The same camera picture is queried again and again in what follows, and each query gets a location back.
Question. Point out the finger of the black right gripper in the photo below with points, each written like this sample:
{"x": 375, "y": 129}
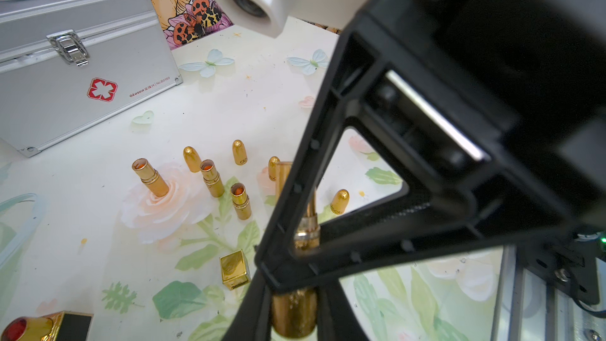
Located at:
{"x": 381, "y": 95}

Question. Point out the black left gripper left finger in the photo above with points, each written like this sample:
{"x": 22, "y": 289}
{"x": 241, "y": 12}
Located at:
{"x": 253, "y": 319}

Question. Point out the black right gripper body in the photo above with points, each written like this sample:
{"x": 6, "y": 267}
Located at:
{"x": 492, "y": 110}

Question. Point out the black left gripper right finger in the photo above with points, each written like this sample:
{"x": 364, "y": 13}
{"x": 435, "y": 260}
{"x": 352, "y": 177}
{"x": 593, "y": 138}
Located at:
{"x": 336, "y": 319}

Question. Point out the square gold lipstick cap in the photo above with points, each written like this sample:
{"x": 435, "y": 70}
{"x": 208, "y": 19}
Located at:
{"x": 234, "y": 270}

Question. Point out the gold round lipstick cap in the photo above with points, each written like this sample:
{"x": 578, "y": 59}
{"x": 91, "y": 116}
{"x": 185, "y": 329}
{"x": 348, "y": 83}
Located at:
{"x": 192, "y": 159}

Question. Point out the square gold black lipstick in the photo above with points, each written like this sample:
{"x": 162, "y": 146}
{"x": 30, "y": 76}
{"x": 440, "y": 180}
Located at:
{"x": 60, "y": 326}

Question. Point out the gold lipstick pair upper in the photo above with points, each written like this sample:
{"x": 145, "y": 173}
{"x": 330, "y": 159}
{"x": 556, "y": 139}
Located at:
{"x": 240, "y": 200}

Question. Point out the silver aluminium first aid case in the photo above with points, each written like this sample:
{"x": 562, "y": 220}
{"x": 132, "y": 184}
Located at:
{"x": 67, "y": 65}

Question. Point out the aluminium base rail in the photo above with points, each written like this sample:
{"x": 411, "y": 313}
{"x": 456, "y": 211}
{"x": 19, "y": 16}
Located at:
{"x": 529, "y": 309}

